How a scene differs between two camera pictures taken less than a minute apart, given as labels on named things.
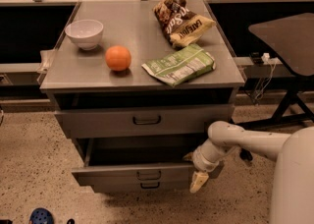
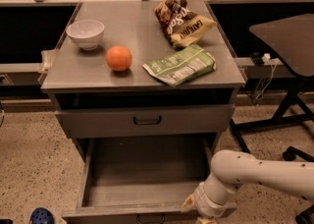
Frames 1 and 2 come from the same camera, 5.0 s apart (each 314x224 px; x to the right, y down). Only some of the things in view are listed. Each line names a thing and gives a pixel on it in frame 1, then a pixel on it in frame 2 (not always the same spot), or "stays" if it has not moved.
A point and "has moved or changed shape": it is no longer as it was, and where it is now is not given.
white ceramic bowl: [85, 32] stays
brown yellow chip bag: [181, 25] stays
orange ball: [118, 58] stays
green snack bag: [183, 65] stays
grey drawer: [134, 159] has moved or changed shape
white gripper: [201, 162] → [203, 202]
